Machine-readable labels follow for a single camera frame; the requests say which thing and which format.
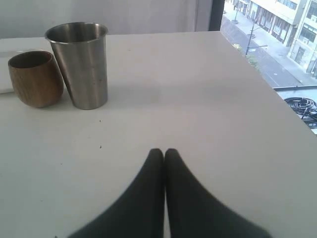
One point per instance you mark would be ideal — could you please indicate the white rectangular tray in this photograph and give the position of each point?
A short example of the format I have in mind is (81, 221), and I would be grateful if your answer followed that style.
(5, 81)

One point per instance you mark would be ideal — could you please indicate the brown wooden bowl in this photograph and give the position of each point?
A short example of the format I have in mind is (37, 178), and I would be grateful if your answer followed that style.
(36, 78)

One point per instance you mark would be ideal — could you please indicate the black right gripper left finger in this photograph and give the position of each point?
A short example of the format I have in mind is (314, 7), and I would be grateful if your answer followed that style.
(139, 211)

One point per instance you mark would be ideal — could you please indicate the stainless steel cup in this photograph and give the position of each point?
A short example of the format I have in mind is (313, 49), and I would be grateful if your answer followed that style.
(80, 52)

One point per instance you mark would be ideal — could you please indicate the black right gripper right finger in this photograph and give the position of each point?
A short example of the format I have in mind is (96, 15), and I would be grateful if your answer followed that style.
(195, 213)

